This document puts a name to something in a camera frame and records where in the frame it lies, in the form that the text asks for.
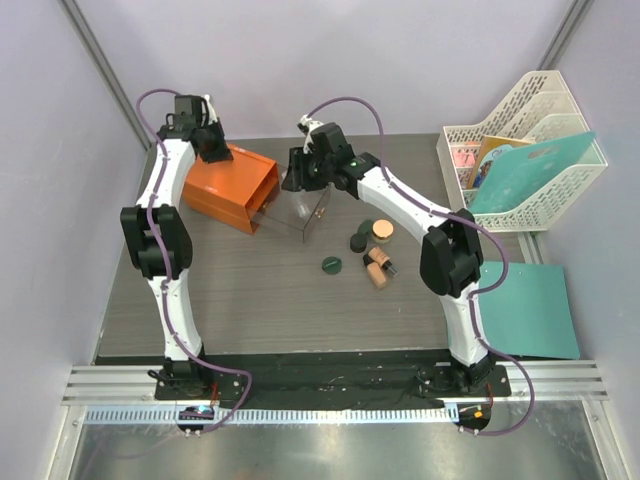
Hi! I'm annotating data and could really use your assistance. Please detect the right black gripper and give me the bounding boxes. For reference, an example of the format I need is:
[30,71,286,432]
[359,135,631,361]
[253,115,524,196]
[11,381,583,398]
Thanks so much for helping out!
[283,147,333,193]

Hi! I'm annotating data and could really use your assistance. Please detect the clear drawer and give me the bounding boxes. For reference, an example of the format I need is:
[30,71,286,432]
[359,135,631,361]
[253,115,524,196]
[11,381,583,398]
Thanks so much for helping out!
[249,164,331,243]
[249,200,280,231]

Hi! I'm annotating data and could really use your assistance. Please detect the clear plastic tube bottle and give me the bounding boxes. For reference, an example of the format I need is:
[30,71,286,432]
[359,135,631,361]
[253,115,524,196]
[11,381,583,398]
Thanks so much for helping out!
[290,191,316,221]

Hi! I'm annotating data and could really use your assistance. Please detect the orange drawer organizer box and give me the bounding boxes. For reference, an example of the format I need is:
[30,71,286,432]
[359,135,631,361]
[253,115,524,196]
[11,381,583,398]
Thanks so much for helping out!
[183,145,280,235]

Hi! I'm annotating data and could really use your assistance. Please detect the peach foundation bottle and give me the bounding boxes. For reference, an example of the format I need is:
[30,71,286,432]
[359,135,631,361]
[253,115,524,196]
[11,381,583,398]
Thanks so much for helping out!
[366,263,388,289]

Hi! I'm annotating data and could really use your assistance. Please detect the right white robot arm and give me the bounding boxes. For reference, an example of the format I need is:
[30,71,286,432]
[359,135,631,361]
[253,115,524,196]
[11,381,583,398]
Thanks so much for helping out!
[282,116,495,395]

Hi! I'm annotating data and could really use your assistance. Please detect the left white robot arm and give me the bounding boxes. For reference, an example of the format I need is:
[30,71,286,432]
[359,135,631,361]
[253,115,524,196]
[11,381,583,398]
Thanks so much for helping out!
[120,91,232,399]

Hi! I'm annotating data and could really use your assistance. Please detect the green round puff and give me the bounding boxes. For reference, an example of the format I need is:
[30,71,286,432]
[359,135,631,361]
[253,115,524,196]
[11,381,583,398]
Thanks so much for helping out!
[357,219,374,238]

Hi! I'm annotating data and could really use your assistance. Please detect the dark green round compact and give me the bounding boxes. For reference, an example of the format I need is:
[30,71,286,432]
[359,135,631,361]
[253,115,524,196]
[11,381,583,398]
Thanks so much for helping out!
[349,233,368,253]

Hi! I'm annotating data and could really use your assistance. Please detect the gold lid cream jar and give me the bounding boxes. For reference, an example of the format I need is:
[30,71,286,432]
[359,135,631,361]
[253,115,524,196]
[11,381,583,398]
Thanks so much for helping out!
[371,219,394,244]

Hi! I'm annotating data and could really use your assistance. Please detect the peach bottle black cap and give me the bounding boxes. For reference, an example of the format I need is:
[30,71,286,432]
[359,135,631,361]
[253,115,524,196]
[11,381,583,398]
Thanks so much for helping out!
[363,247,398,277]

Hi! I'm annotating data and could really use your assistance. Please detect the pink booklet in holder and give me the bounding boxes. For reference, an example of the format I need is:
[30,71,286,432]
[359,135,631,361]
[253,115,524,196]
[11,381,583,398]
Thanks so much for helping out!
[450,142,480,189]

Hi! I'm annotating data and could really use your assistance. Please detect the yellow book in holder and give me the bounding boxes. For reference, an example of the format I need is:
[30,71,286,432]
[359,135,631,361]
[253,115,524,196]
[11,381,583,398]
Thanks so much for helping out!
[467,135,532,189]

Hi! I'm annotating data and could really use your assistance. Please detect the teal plastic folder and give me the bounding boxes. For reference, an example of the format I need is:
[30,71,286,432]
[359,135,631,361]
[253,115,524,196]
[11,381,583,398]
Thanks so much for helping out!
[469,131,595,215]

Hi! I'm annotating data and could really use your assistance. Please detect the white mesh file holder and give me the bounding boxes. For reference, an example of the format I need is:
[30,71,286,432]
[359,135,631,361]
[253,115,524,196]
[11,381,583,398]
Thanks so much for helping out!
[437,70,608,232]

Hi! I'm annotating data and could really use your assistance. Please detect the teal clipboard on table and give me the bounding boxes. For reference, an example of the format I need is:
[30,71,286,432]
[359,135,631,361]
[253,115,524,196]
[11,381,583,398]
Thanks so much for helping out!
[479,262,581,360]

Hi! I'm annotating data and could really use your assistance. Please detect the green puff with strap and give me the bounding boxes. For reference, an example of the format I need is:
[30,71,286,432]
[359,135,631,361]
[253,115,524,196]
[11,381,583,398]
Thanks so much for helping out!
[321,256,343,275]

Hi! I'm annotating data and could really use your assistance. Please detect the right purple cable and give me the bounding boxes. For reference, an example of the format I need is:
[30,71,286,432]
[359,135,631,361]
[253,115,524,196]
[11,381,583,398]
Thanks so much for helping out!
[299,95,536,436]

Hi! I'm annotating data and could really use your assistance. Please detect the purple cable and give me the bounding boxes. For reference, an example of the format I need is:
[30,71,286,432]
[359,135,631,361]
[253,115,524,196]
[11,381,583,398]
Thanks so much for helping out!
[135,88,254,434]
[299,95,536,436]

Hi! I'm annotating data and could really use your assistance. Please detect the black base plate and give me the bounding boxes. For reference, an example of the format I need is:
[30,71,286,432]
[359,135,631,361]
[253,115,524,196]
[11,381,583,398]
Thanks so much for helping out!
[149,350,511,410]

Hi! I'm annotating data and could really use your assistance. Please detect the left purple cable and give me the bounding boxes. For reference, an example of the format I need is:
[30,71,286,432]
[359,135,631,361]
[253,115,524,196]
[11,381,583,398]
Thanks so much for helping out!
[135,88,254,434]

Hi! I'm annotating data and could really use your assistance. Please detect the aluminium rail frame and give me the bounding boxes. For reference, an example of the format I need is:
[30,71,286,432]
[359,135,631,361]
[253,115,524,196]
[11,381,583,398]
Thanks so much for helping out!
[62,360,609,405]

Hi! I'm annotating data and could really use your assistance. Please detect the white slotted cable duct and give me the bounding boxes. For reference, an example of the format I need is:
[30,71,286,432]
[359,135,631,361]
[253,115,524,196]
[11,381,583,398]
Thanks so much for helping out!
[84,404,459,426]

